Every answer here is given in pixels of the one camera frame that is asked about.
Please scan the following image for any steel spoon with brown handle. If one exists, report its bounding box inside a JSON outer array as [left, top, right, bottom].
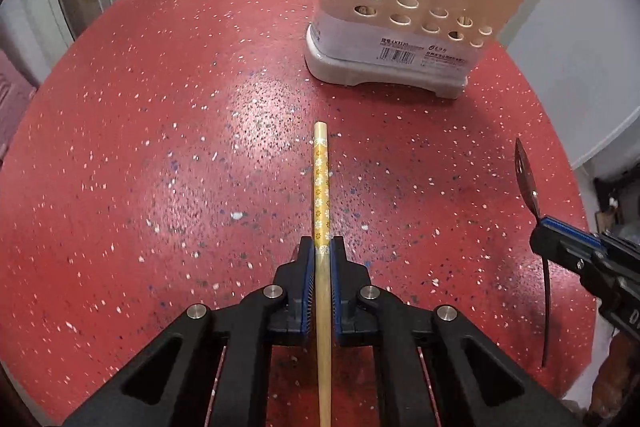
[[514, 137, 555, 369]]

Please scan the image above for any orange brown cloth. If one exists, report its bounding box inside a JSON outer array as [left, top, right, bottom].
[[590, 332, 640, 427]]

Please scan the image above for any patterned bamboo chopstick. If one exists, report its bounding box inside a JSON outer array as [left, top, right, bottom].
[[312, 122, 334, 427]]

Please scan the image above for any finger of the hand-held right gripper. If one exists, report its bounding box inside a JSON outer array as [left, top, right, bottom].
[[530, 216, 609, 279]]

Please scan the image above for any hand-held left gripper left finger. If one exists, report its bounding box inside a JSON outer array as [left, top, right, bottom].
[[62, 236, 317, 427]]

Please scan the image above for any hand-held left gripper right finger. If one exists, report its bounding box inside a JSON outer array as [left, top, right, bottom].
[[330, 236, 571, 427]]

